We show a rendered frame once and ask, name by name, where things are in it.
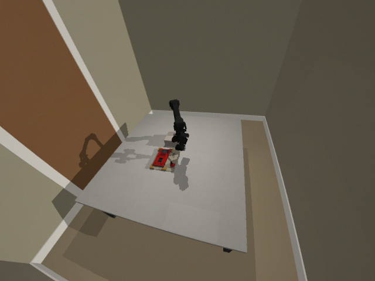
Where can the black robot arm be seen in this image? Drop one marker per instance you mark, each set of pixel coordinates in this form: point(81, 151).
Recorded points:
point(179, 124)

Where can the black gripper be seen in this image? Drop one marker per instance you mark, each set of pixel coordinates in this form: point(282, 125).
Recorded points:
point(181, 146)

